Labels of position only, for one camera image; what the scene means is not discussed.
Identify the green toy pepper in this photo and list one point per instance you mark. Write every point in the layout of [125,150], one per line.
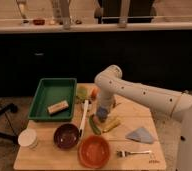
[93,126]

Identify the black chair base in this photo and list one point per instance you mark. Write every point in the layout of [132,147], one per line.
[4,120]

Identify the orange toy carrot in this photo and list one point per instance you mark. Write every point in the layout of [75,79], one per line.
[94,93]

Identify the green plastic tray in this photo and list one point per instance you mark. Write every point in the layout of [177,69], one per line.
[49,92]

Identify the grey blue gripper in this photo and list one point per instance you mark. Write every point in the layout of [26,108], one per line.
[101,113]

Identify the dark purple bowl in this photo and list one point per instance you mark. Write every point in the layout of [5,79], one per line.
[66,136]

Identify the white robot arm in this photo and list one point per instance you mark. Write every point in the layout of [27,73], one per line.
[175,104]

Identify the white handled spatula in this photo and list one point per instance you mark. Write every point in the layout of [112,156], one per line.
[82,124]

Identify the orange plastic bowl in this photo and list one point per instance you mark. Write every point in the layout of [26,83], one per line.
[94,152]

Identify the white metal cup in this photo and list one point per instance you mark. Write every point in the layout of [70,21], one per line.
[28,138]

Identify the yellow green toy vegetable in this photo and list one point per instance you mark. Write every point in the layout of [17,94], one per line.
[82,92]

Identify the tan rectangular sponge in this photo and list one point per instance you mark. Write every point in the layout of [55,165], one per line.
[58,107]

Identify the red bowl on counter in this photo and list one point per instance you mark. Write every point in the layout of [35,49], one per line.
[39,22]

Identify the blue folded cloth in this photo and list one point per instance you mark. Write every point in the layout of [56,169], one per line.
[141,135]

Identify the silver fork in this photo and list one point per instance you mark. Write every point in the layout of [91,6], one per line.
[127,153]

